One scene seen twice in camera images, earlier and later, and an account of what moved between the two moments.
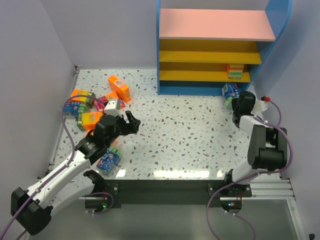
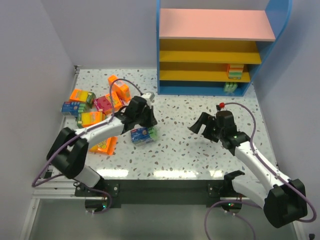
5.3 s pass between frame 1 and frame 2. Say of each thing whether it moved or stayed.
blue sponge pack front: moved
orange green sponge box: stayed
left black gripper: moved
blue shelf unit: stayed
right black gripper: moved
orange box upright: stayed
